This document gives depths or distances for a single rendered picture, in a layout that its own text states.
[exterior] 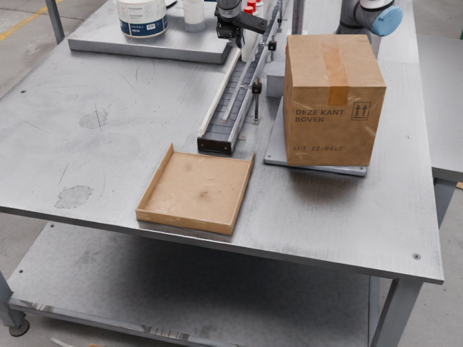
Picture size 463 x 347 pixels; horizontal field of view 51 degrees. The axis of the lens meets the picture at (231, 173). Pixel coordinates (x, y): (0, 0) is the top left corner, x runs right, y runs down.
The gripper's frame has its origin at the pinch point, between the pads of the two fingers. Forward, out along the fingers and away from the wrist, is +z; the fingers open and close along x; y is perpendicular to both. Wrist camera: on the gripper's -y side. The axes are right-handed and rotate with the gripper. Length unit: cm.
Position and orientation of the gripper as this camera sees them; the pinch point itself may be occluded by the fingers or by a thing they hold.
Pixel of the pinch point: (243, 46)
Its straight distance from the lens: 177.7
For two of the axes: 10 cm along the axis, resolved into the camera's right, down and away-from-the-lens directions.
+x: -1.9, 9.4, -3.0
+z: 1.3, 3.3, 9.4
